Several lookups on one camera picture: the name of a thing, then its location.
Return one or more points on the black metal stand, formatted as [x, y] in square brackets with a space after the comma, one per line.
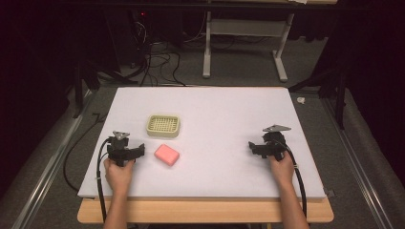
[79, 86]
[341, 92]

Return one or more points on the aluminium floor rail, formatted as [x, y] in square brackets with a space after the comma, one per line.
[47, 175]
[356, 159]

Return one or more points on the white paper scrap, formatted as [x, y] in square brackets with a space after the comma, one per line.
[301, 100]

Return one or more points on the person's right hand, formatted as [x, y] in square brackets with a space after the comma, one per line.
[282, 170]

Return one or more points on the white foam mat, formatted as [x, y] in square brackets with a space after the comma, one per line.
[210, 114]

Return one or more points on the grey tape piece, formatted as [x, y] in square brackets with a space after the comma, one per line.
[329, 192]

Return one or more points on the person's left hand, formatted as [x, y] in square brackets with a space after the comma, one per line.
[118, 176]

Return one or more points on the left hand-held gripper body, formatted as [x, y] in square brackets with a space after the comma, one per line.
[118, 152]

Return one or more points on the cream soap dish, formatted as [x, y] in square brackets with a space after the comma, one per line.
[163, 126]

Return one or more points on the white metal desk frame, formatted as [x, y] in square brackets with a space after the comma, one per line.
[207, 47]

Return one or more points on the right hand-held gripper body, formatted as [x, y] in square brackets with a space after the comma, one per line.
[273, 144]

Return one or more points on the pink soap bar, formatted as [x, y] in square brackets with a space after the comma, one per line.
[166, 154]

